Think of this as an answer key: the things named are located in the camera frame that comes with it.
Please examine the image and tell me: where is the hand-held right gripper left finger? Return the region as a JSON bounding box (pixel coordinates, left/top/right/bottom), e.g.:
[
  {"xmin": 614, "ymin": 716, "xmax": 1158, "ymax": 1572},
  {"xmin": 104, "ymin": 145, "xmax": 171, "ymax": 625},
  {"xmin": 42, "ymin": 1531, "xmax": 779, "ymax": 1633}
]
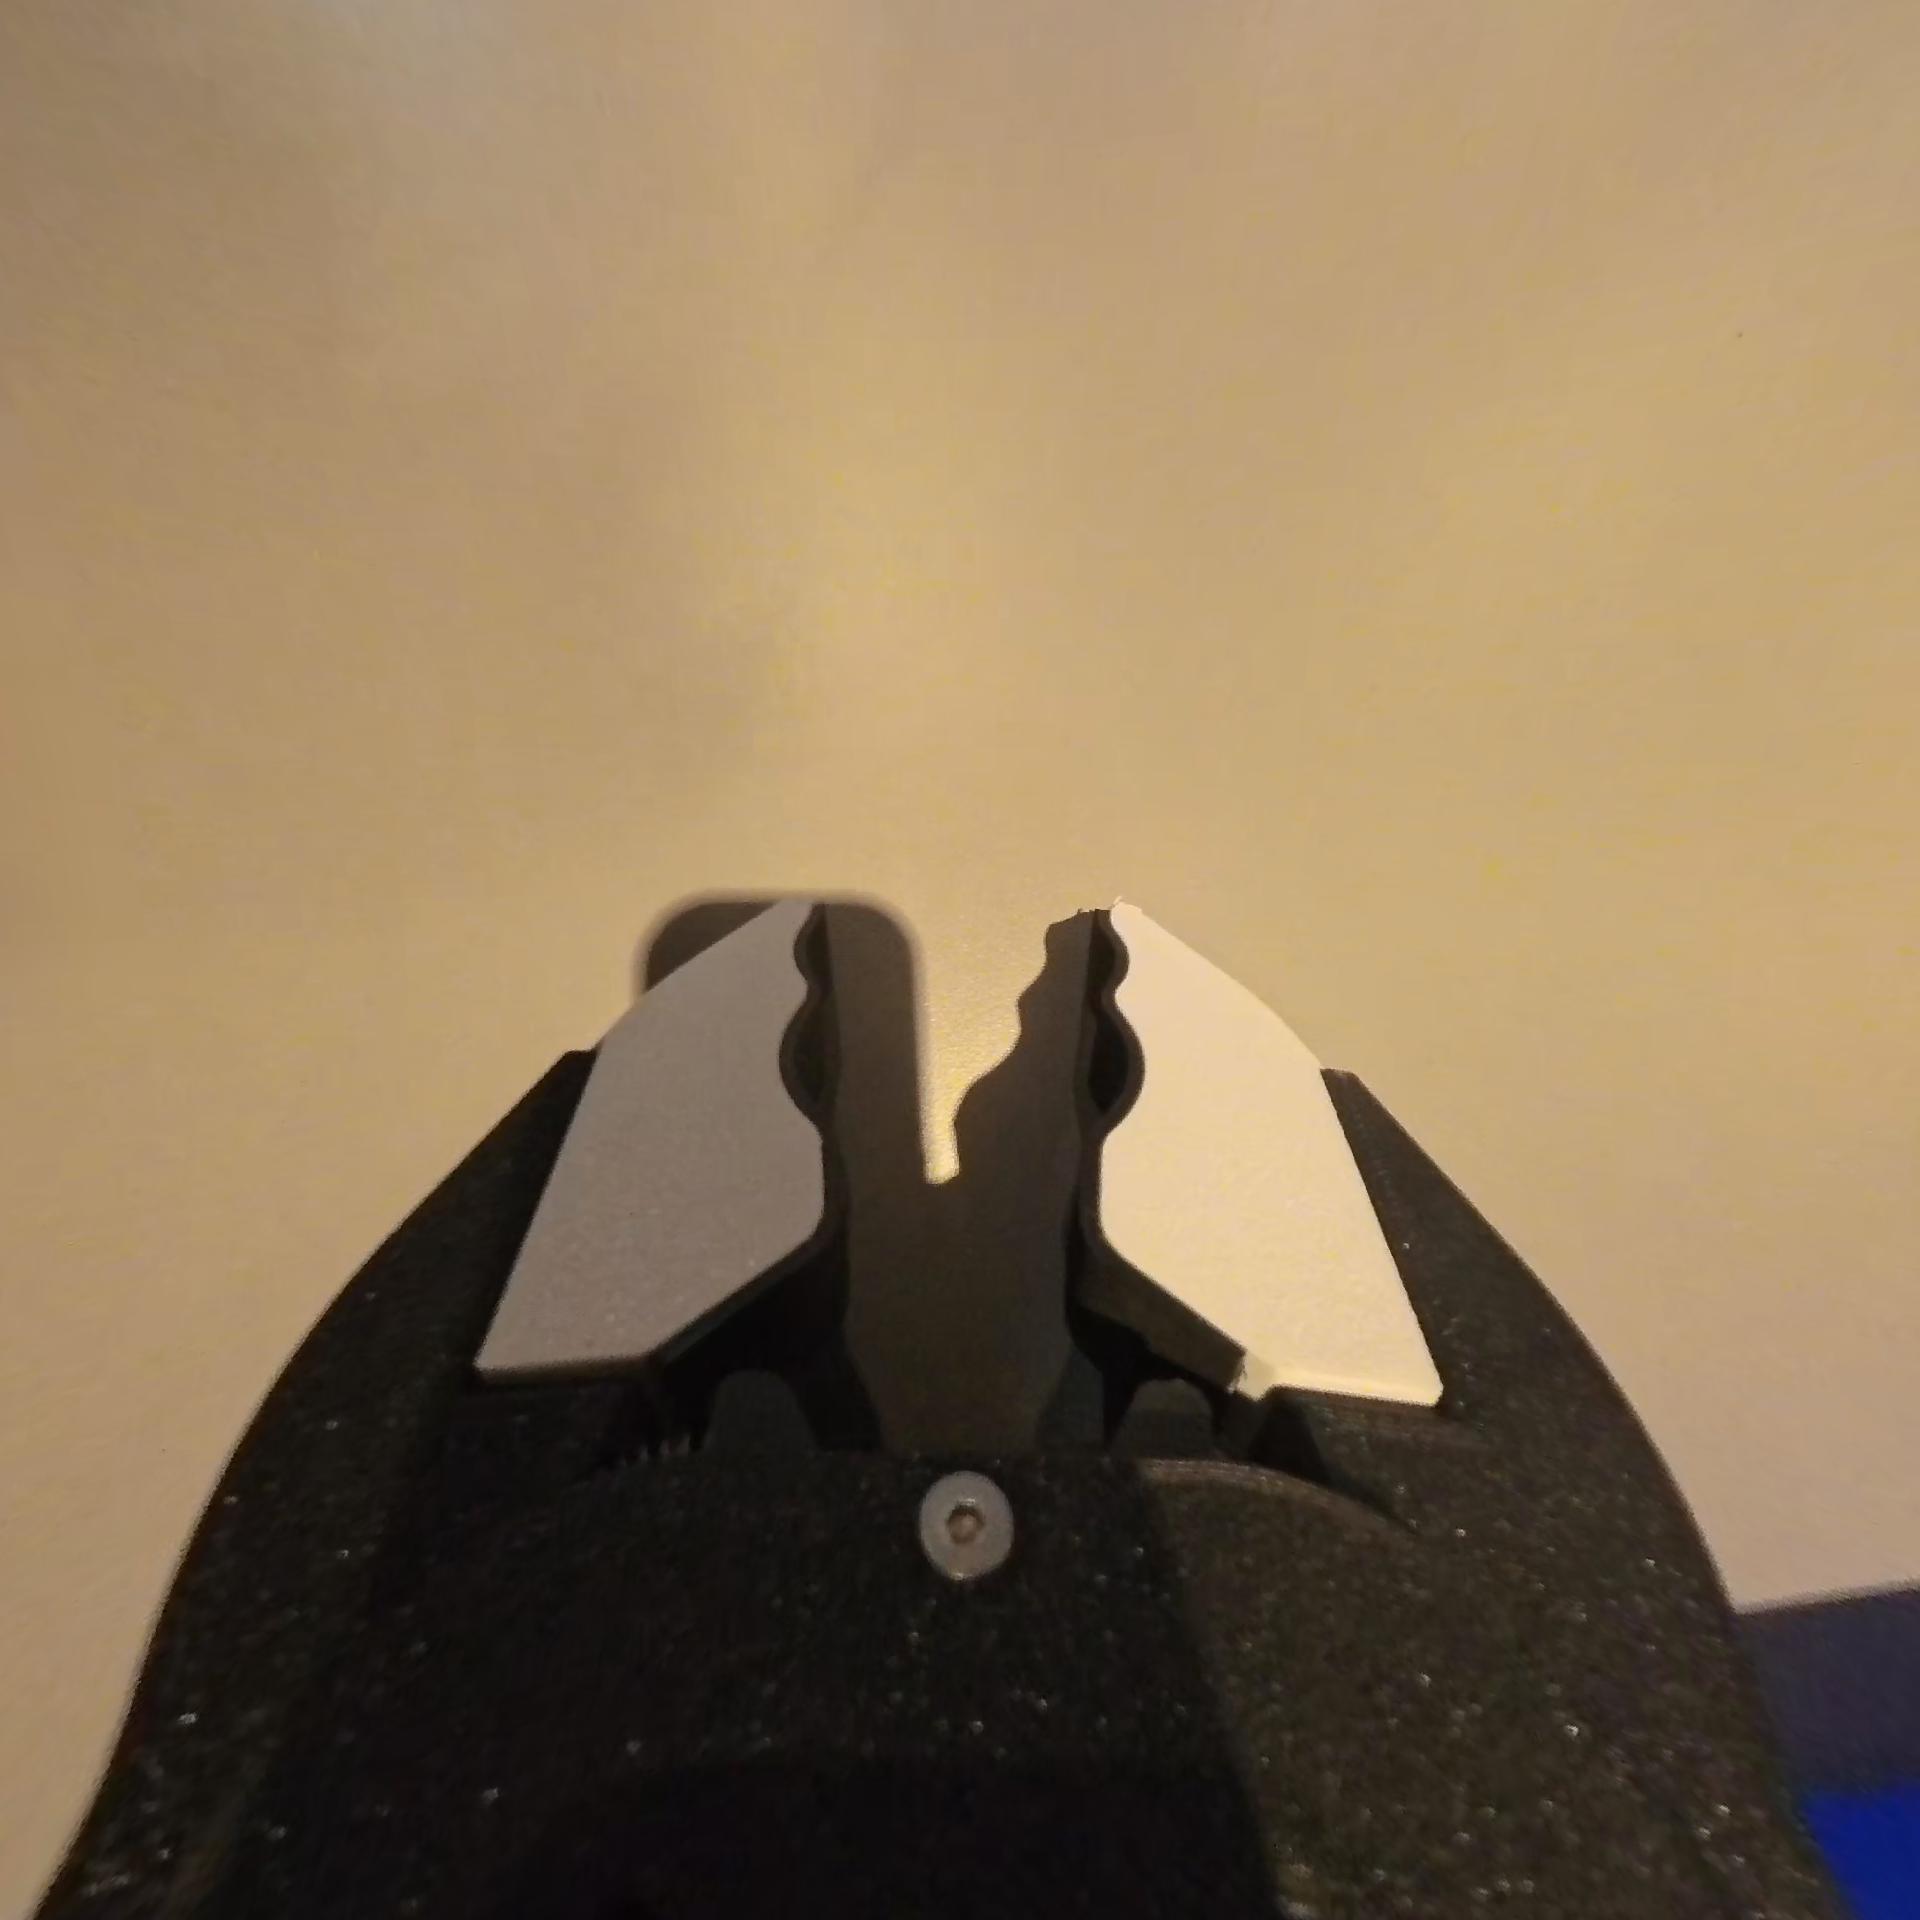
[{"xmin": 472, "ymin": 897, "xmax": 841, "ymax": 1391}]

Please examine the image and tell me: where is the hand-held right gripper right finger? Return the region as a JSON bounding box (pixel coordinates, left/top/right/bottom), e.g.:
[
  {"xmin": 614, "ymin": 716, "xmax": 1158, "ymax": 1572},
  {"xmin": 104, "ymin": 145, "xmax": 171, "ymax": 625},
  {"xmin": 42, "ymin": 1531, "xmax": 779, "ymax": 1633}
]
[{"xmin": 1067, "ymin": 897, "xmax": 1446, "ymax": 1415}]

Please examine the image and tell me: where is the blue plastic bin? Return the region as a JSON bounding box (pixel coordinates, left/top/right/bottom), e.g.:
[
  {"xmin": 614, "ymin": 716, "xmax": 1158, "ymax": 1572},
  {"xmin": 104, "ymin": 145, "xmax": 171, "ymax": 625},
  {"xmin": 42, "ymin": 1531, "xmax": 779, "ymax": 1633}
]
[{"xmin": 1732, "ymin": 1586, "xmax": 1920, "ymax": 1920}]

